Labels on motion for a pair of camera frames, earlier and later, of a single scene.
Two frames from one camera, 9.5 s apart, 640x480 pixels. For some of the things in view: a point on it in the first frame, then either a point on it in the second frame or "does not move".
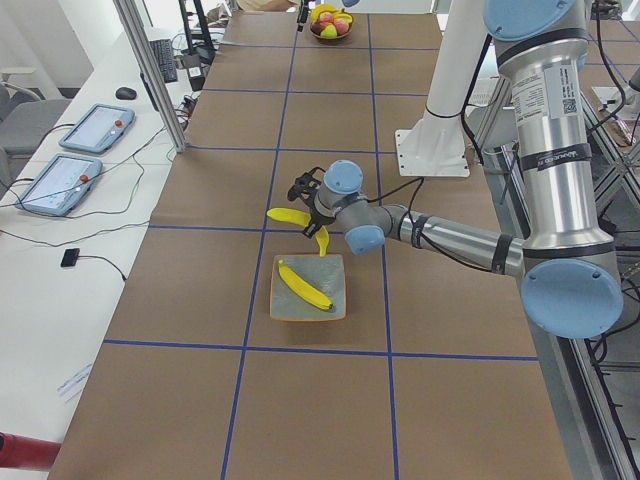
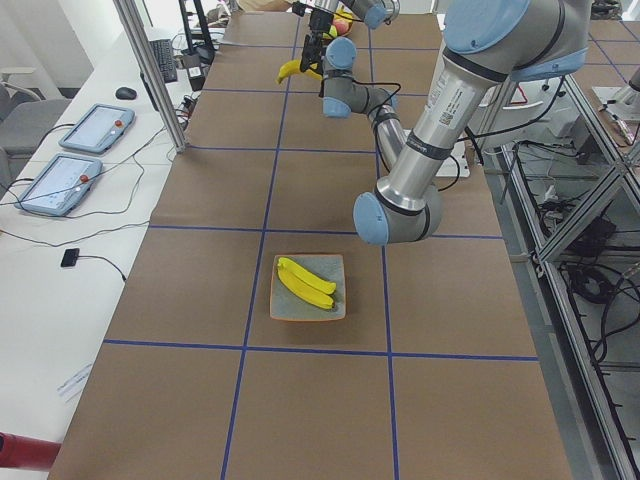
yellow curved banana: [322, 238] → [293, 67]
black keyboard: [164, 52] does not move
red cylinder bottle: [19, 451] does not move
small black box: [70, 257] does not move
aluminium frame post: [131, 19] does not move
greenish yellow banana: [289, 215] → [315, 281]
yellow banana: [304, 290] does not move
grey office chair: [26, 120] does not move
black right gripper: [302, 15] → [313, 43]
